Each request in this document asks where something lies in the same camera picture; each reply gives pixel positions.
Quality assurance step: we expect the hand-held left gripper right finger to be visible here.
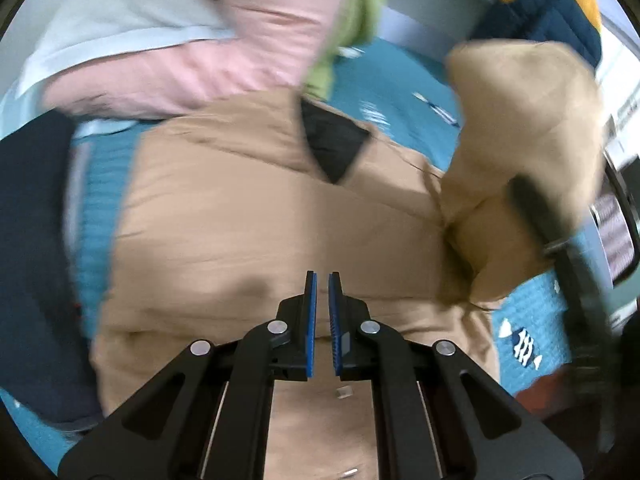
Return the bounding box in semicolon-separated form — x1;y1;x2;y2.
329;272;583;480

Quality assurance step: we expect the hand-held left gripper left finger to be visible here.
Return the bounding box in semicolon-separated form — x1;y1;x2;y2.
59;271;318;480

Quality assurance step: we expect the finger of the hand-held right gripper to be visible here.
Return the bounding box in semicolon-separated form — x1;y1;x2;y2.
507;174;617;366

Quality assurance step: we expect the tan jacket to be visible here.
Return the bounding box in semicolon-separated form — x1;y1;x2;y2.
90;40;608;480

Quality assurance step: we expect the red cloth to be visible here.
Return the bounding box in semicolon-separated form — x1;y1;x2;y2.
517;372;576;416

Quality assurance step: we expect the striped fabric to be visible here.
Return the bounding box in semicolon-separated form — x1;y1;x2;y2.
592;150;640;286

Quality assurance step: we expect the navy and orange quilted garment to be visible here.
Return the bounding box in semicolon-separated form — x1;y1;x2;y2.
472;0;603;68

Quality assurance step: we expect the teal quilted blanket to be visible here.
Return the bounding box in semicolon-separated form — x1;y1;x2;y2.
0;40;618;473

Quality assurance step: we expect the pink padded jacket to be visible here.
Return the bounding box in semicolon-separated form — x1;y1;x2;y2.
17;0;353;122

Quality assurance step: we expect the green cloth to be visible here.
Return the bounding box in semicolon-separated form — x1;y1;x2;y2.
302;0;388;101

